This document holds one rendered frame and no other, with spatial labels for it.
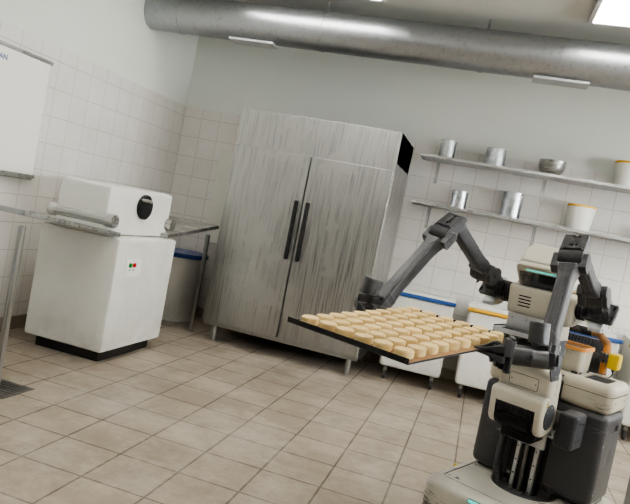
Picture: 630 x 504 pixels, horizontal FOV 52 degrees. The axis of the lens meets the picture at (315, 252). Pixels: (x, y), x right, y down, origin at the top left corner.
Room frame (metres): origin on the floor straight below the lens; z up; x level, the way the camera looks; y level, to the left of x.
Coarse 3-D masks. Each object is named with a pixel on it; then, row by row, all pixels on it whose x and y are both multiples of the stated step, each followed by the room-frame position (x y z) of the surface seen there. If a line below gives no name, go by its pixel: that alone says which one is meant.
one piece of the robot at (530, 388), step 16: (512, 288) 2.60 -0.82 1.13; (528, 288) 2.56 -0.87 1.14; (512, 304) 2.60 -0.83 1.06; (528, 304) 2.56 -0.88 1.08; (544, 304) 2.51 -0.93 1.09; (576, 304) 2.44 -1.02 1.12; (576, 320) 2.47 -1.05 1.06; (512, 368) 2.56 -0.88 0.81; (528, 368) 2.55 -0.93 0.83; (496, 384) 2.57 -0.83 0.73; (512, 384) 2.56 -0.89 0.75; (528, 384) 2.52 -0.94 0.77; (544, 384) 2.48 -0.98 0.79; (560, 384) 2.54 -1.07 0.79; (496, 400) 2.57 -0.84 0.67; (512, 400) 2.51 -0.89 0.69; (528, 400) 2.47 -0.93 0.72; (544, 400) 2.45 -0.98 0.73; (544, 416) 2.46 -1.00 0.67; (544, 432) 2.49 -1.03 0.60
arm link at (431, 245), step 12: (432, 240) 2.31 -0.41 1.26; (444, 240) 2.30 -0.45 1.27; (420, 252) 2.29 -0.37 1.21; (432, 252) 2.31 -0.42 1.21; (408, 264) 2.27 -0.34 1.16; (420, 264) 2.28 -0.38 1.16; (396, 276) 2.25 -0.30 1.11; (408, 276) 2.26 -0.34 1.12; (384, 288) 2.24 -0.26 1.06; (396, 288) 2.23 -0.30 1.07; (384, 300) 2.20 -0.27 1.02
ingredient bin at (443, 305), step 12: (408, 288) 5.76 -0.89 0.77; (396, 300) 5.35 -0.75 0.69; (408, 300) 5.33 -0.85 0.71; (420, 300) 5.32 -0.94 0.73; (432, 300) 5.26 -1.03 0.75; (444, 300) 5.53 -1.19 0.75; (444, 312) 5.26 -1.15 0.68; (384, 360) 5.35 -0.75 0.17; (432, 360) 5.27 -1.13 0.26; (384, 372) 5.38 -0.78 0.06; (420, 372) 5.29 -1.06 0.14; (432, 372) 5.26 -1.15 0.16
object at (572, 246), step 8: (568, 240) 2.08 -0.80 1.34; (576, 240) 2.08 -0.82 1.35; (584, 240) 2.05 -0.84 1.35; (560, 248) 2.05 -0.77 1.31; (568, 248) 2.05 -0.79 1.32; (576, 248) 2.03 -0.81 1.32; (584, 248) 2.02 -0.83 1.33; (560, 256) 2.03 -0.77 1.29; (568, 256) 2.02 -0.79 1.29; (576, 256) 2.01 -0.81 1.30; (592, 272) 2.19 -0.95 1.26; (584, 280) 2.20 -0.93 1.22; (592, 280) 2.20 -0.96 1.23; (584, 288) 2.25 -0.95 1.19; (592, 288) 2.23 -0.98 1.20; (600, 288) 2.27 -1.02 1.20; (608, 288) 2.28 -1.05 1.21; (584, 296) 2.29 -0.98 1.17; (592, 296) 2.27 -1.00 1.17; (600, 296) 2.27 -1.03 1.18; (608, 296) 2.29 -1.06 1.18; (584, 304) 2.32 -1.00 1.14; (608, 304) 2.30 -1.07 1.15
